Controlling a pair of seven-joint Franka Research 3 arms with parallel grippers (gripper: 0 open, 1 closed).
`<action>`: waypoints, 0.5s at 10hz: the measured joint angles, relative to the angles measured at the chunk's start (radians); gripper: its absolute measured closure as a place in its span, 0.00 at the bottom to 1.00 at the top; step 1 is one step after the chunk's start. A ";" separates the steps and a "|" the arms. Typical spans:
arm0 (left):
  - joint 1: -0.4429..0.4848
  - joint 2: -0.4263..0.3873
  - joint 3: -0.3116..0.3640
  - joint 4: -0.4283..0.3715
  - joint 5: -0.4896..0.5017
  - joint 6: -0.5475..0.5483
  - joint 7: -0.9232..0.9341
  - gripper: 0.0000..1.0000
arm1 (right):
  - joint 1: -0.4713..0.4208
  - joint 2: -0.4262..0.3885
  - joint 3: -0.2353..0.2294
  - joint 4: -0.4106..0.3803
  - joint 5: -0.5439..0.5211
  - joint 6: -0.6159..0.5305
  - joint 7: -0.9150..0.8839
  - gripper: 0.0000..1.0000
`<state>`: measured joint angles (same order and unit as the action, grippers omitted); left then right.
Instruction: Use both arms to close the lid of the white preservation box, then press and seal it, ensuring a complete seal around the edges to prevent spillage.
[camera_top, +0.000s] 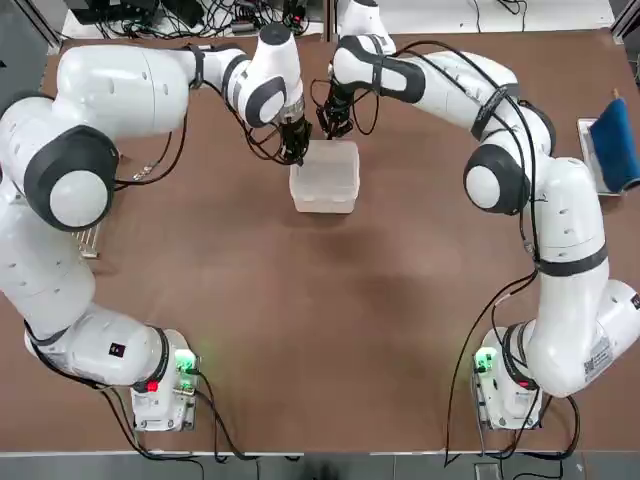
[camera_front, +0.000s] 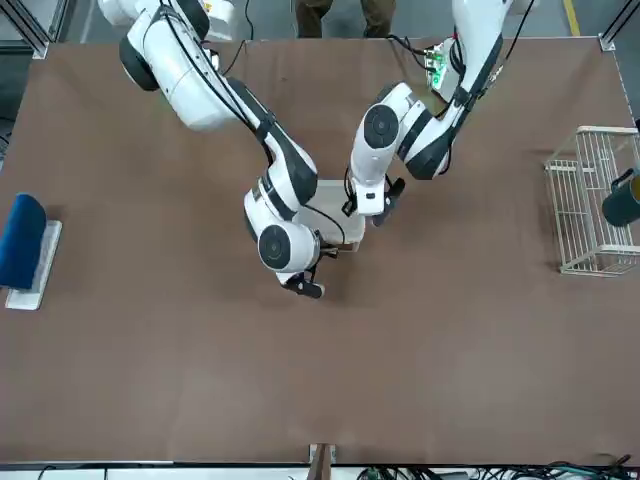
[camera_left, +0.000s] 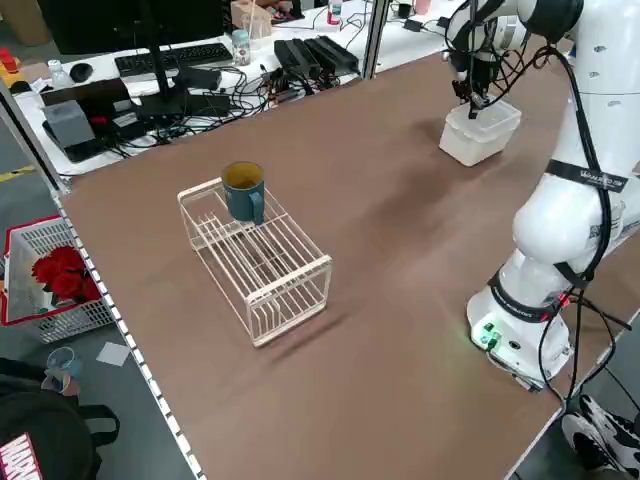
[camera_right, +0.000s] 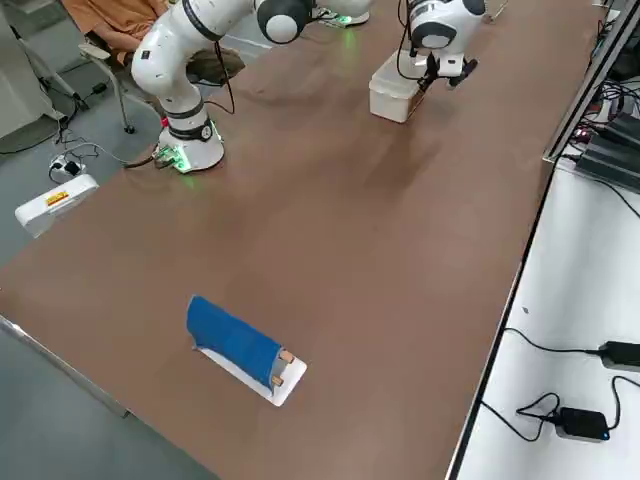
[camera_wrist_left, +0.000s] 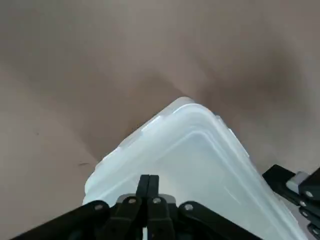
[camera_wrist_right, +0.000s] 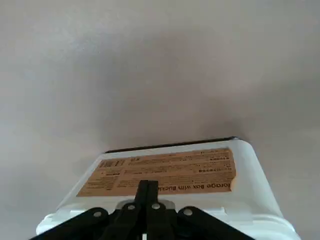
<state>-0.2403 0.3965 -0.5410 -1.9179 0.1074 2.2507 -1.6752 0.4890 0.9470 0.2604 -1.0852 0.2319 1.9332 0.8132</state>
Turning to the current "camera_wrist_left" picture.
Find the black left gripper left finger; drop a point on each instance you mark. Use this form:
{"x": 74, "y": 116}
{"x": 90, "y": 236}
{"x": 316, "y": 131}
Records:
{"x": 120, "y": 220}

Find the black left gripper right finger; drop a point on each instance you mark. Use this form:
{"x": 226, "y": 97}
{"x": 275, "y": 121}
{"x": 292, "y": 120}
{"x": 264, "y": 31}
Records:
{"x": 162, "y": 220}

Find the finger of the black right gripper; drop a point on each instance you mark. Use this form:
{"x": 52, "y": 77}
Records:
{"x": 277, "y": 177}

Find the translucent white box lid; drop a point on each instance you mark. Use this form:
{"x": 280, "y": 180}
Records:
{"x": 200, "y": 155}

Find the translucent white preservation box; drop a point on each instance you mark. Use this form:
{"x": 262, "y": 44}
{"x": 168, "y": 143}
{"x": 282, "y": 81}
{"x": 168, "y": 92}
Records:
{"x": 90, "y": 192}

